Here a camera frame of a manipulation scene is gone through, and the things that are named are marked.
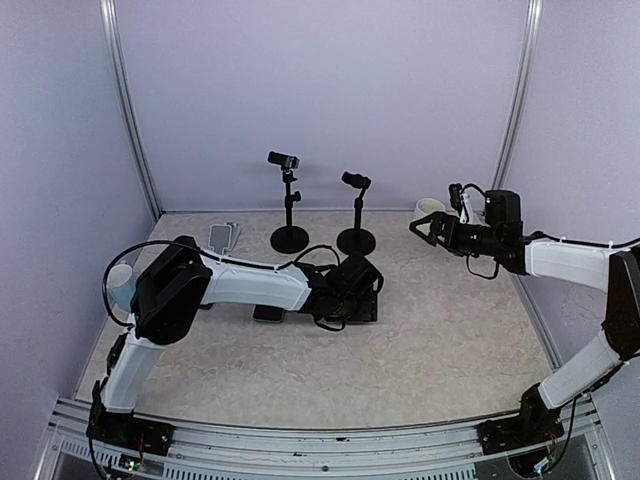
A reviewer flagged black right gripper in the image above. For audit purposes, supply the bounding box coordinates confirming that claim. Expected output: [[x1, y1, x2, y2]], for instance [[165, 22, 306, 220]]
[[410, 210, 502, 256]]

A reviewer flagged black round-base phone stand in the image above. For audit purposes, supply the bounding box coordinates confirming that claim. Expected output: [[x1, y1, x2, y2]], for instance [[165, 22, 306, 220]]
[[267, 151, 309, 254]]

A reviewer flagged black smartphone silver edge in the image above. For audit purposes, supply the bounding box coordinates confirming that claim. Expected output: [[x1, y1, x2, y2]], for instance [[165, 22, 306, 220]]
[[252, 305, 285, 324]]

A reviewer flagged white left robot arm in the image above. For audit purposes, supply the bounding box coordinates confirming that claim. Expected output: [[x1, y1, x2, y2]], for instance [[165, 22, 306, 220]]
[[86, 235, 384, 456]]

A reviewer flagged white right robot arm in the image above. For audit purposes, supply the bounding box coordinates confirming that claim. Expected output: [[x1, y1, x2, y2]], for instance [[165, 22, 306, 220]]
[[409, 184, 639, 454]]

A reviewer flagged grey folding phone stand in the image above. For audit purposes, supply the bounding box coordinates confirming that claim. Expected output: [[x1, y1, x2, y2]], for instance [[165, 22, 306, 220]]
[[208, 221, 241, 255]]

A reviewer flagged cream ceramic mug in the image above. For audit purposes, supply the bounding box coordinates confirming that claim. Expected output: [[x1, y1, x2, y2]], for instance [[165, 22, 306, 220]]
[[412, 198, 446, 221]]

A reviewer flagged light blue cup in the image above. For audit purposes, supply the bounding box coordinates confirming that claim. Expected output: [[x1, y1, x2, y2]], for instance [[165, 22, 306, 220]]
[[106, 263, 135, 312]]

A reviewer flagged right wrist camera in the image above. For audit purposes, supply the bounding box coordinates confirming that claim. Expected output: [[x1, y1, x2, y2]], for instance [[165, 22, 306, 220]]
[[448, 183, 463, 213]]

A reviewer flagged aluminium front rail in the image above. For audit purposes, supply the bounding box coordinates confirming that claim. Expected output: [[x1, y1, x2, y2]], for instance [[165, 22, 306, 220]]
[[27, 397, 622, 479]]

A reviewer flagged aluminium corner post right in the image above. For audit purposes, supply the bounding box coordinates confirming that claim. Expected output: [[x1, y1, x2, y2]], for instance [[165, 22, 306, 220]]
[[492, 0, 543, 189]]

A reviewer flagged aluminium corner post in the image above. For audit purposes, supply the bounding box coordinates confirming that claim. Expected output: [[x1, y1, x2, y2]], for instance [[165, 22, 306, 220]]
[[492, 0, 543, 189], [99, 0, 163, 221]]

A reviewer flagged aluminium corner post left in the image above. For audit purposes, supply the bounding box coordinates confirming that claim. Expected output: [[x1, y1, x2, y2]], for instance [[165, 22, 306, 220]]
[[99, 0, 163, 221]]

